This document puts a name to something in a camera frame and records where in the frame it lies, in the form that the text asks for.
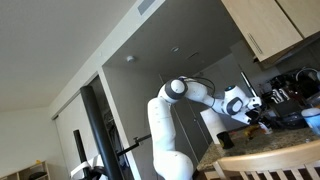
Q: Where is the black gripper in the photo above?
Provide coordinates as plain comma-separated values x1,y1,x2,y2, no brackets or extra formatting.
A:
246,107,268,127

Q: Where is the white pill bottle orange label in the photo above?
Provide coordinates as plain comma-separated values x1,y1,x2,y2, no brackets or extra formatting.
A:
258,121,273,135

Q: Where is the black pepper grinder bottle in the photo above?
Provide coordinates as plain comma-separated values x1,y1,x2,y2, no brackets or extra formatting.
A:
265,105,278,130

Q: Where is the dark blue speckled bowl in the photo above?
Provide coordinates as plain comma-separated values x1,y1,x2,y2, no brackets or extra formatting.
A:
276,111,308,130

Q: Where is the pump bottle blue label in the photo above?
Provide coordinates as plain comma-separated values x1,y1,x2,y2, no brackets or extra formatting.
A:
300,106,320,135

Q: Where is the yellow banana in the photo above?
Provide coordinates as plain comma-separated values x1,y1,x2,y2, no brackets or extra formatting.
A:
243,125,260,139

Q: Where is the wooden chair back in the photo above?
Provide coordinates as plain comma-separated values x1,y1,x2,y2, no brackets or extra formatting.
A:
211,138,320,180

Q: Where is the dark slim bar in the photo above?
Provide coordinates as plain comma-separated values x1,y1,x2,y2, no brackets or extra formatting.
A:
239,70,263,101

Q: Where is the black mug yellow logo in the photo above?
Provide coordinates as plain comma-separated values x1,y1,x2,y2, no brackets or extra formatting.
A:
216,130,235,150

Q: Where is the black kitchen stove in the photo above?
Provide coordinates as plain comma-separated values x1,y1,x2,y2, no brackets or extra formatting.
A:
263,68,320,118

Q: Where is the light wooden upper cabinet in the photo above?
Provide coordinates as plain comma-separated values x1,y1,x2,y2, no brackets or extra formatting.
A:
221,0,304,63
276,0,320,38

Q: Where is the thick black pole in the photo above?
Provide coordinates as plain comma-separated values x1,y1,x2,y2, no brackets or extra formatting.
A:
79,85,125,180

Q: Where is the ceiling air vent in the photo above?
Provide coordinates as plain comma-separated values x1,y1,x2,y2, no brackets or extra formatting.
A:
137,0,156,15

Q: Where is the light wooden shelf unit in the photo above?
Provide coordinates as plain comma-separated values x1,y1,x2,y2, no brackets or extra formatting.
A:
0,160,52,180

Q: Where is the thin black post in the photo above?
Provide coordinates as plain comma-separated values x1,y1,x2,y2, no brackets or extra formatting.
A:
72,129,92,180

